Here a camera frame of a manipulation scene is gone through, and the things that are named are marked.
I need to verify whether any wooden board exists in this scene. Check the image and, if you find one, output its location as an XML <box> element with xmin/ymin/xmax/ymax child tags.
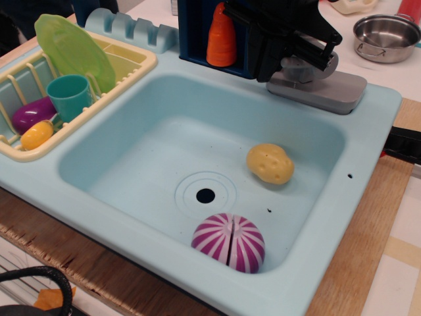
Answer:
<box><xmin>0</xmin><ymin>13</ymin><xmax>421</xmax><ymax>316</ymax></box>

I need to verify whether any cream toy bottle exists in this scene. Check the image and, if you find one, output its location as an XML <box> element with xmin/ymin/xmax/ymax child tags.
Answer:
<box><xmin>330</xmin><ymin>0</ymin><xmax>378</xmax><ymax>15</ymax></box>

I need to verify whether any purple striped toy onion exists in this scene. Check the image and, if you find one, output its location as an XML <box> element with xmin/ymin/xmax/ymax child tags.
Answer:
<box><xmin>191</xmin><ymin>213</ymin><xmax>266</xmax><ymax>274</ymax></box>

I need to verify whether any cream dish rack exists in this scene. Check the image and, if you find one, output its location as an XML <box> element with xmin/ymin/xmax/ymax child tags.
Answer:
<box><xmin>1</xmin><ymin>33</ymin><xmax>157</xmax><ymax>162</ymax></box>

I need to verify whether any orange paper piece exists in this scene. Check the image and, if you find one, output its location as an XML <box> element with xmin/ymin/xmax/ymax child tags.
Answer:
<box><xmin>33</xmin><ymin>289</ymin><xmax>63</xmax><ymax>311</ymax></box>

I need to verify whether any yellow toy lemon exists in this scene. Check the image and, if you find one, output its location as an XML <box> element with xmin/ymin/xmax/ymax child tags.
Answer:
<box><xmin>20</xmin><ymin>120</ymin><xmax>54</xmax><ymax>151</ymax></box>

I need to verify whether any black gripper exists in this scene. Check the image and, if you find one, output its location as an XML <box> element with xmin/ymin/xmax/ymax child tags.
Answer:
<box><xmin>224</xmin><ymin>1</ymin><xmax>342</xmax><ymax>82</ymax></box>

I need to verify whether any orange toy carrot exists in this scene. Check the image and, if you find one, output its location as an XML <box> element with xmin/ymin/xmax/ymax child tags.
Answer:
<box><xmin>207</xmin><ymin>3</ymin><xmax>237</xmax><ymax>67</ymax></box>

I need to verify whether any purple toy eggplant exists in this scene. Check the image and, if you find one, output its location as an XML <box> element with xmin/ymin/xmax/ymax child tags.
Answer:
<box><xmin>12</xmin><ymin>96</ymin><xmax>57</xmax><ymax>135</ymax></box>

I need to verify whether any steel pot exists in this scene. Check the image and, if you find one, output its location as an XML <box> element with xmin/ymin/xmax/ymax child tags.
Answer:
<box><xmin>353</xmin><ymin>14</ymin><xmax>420</xmax><ymax>64</ymax></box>

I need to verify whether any grey toy faucet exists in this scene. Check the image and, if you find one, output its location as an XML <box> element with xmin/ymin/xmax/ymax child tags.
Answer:
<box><xmin>266</xmin><ymin>53</ymin><xmax>368</xmax><ymax>115</ymax></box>

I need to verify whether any green toy plate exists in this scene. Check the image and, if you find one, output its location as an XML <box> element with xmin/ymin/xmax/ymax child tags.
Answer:
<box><xmin>34</xmin><ymin>14</ymin><xmax>116</xmax><ymax>93</ymax></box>

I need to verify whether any yellow toy potato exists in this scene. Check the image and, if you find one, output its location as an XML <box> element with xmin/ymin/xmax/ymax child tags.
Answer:
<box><xmin>246</xmin><ymin>144</ymin><xmax>295</xmax><ymax>185</ymax></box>

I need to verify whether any black clamp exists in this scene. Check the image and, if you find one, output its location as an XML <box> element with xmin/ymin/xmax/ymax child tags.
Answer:
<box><xmin>383</xmin><ymin>126</ymin><xmax>420</xmax><ymax>165</ymax></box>

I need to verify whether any light blue toy sink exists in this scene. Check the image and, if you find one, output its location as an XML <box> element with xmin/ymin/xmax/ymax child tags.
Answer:
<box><xmin>0</xmin><ymin>7</ymin><xmax>403</xmax><ymax>316</ymax></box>

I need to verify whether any black cable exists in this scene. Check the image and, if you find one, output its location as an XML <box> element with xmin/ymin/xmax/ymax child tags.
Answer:
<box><xmin>0</xmin><ymin>265</ymin><xmax>74</xmax><ymax>316</ymax></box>

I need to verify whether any teal toy cup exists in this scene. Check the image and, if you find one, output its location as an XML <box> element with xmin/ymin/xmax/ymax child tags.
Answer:
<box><xmin>46</xmin><ymin>74</ymin><xmax>93</xmax><ymax>123</ymax></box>

